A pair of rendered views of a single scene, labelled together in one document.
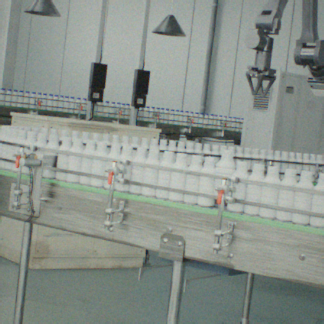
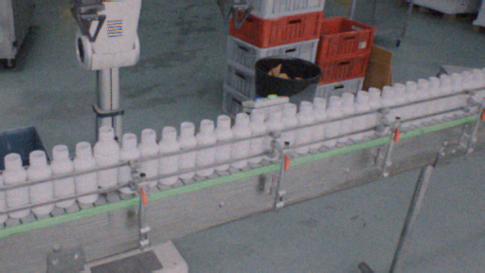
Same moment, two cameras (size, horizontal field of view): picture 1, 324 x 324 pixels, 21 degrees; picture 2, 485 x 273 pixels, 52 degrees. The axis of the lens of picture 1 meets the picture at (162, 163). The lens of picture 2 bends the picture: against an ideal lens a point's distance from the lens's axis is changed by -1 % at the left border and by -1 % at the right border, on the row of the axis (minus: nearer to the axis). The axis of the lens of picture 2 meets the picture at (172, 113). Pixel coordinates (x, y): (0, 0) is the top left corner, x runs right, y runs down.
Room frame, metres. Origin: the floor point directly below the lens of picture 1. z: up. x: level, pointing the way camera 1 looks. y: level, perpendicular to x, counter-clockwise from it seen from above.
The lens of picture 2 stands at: (2.22, 0.69, 1.81)
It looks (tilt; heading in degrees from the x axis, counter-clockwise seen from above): 26 degrees down; 299
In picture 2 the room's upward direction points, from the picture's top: 3 degrees clockwise
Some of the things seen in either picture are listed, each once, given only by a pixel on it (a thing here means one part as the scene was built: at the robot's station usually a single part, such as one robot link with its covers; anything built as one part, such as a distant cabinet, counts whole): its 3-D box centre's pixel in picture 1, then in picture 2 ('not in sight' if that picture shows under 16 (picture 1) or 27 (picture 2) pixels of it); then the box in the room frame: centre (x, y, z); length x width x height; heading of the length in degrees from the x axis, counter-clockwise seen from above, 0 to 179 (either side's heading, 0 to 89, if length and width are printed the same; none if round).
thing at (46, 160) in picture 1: (34, 188); not in sight; (3.28, 0.47, 0.96); 0.23 x 0.10 x 0.27; 145
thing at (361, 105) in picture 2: not in sight; (358, 115); (2.40, -0.94, 1.08); 0.06 x 0.06 x 0.17
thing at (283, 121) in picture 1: (280, 162); not in sight; (9.18, -1.24, 0.96); 0.82 x 0.50 x 1.91; 127
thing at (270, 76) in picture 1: (262, 83); (85, 20); (3.05, -0.31, 1.44); 0.07 x 0.07 x 0.09; 56
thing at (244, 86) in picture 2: not in sight; (268, 76); (3.37, -2.97, 0.33); 0.61 x 0.41 x 0.22; 61
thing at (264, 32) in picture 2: not in sight; (276, 22); (3.37, -2.98, 0.78); 0.61 x 0.41 x 0.22; 62
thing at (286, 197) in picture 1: (288, 194); (186, 150); (2.78, -0.41, 1.08); 0.06 x 0.06 x 0.17
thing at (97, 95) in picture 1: (95, 83); not in sight; (9.03, 0.78, 1.55); 0.17 x 0.15 x 0.42; 127
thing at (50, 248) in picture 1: (78, 191); not in sight; (7.23, 0.67, 0.59); 1.10 x 0.62 x 1.18; 127
